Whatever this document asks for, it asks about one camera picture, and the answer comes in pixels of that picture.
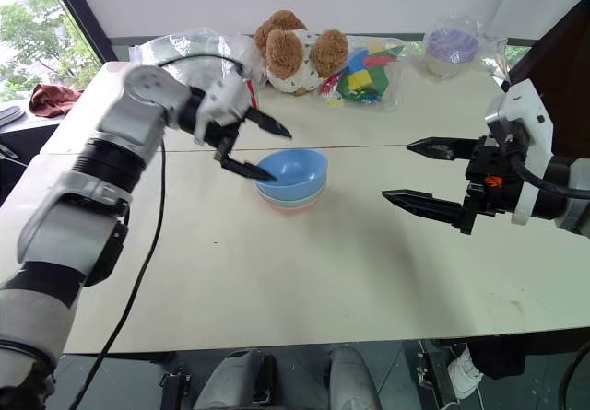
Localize brown white plush dog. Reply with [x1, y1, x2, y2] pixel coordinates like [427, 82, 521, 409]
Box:
[254, 9, 351, 98]

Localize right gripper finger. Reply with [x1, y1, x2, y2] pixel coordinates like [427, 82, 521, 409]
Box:
[381, 189, 481, 236]
[406, 136, 481, 161]

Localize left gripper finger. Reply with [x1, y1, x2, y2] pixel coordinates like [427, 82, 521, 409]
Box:
[213, 137, 277, 183]
[242, 106, 294, 140]

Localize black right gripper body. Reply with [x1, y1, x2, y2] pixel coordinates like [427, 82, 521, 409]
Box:
[464, 135, 525, 220]

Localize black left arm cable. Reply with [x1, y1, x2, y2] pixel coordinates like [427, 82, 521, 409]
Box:
[67, 53, 248, 410]

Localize grey rounded robot leg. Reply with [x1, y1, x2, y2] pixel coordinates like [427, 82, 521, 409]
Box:
[192, 349, 278, 410]
[328, 346, 384, 410]

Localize pink plastic bowl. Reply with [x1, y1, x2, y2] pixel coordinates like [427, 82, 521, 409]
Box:
[262, 195, 322, 217]

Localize bag of coloured blocks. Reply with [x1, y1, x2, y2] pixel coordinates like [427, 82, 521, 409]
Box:
[313, 35, 407, 113]

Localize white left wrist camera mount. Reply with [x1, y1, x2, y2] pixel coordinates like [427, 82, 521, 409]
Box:
[193, 77, 253, 146]

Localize black loose cable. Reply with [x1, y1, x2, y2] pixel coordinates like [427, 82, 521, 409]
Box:
[558, 338, 590, 410]

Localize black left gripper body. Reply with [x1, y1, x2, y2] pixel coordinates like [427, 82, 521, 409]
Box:
[201, 120, 245, 152]

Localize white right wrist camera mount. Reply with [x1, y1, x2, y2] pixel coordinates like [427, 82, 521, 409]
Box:
[482, 79, 554, 225]

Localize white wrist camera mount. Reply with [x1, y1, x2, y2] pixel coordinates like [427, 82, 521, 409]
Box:
[482, 79, 554, 225]
[193, 77, 253, 146]

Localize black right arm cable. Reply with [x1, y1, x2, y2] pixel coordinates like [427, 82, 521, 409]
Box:
[503, 133, 590, 199]

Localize dark brown panel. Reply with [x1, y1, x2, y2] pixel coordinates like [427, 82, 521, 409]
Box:
[508, 0, 590, 158]

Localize bagged purple bowls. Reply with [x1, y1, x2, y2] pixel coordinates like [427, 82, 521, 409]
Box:
[408, 12, 509, 82]

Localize clear bag with grey contents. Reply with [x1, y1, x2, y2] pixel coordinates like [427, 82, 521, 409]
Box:
[132, 27, 269, 91]

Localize dark red cloth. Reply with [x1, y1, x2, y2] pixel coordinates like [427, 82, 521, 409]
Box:
[28, 83, 84, 119]

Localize white sneaker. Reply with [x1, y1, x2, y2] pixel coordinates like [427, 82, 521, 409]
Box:
[447, 342, 486, 400]

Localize black window frame post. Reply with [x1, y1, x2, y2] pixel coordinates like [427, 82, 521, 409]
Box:
[43, 0, 120, 66]

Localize purple white cup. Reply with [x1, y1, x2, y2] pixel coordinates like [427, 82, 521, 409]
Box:
[423, 28, 481, 79]

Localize blue plastic bowl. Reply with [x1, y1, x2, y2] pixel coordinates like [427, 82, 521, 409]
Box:
[254, 148, 329, 197]

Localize black trouser leg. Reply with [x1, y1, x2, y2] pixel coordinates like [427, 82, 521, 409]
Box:
[468, 334, 527, 380]

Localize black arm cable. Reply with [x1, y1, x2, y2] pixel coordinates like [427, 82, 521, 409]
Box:
[503, 133, 590, 199]
[67, 53, 248, 410]

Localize green plastic bowl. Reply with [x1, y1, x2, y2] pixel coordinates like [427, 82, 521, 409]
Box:
[256, 182, 327, 209]

